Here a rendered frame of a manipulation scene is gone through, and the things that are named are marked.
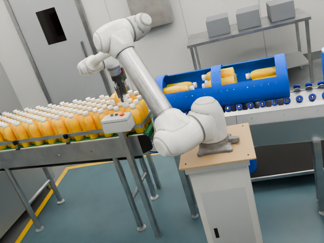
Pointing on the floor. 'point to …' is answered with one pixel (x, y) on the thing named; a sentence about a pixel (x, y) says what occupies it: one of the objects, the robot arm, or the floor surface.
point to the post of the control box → (139, 183)
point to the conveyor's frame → (13, 161)
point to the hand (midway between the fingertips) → (124, 100)
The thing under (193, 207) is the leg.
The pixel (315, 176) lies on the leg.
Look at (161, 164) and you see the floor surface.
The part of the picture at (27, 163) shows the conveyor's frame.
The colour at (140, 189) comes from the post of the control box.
